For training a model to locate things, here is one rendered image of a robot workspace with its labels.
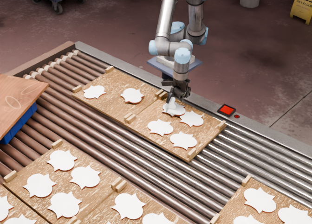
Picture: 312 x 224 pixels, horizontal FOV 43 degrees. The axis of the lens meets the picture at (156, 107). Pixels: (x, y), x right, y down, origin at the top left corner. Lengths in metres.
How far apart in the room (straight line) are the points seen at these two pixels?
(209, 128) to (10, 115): 1.00
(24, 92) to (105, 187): 0.73
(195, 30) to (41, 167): 1.23
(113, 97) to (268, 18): 3.55
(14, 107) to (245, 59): 2.97
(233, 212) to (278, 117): 2.14
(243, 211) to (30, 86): 1.27
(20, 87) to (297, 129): 2.40
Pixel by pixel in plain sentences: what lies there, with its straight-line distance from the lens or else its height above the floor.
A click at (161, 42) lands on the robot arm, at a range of 2.05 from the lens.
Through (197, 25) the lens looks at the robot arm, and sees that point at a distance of 2.46.
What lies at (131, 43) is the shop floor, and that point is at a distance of 4.69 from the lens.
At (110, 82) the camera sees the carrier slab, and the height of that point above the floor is 0.94.
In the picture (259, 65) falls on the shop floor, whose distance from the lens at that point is 4.46.
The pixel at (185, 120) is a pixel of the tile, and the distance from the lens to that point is 2.11.
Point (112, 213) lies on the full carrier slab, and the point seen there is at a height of 0.94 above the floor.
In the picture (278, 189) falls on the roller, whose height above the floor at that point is 0.92.
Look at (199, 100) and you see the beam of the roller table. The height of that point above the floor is 0.91.
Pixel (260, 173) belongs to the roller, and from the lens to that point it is 1.95.
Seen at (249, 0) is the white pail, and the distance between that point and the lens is 5.70.
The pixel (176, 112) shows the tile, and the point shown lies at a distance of 2.15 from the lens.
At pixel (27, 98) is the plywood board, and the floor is 1.04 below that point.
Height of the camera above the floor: 2.31
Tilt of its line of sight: 39 degrees down
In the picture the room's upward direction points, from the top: 1 degrees clockwise
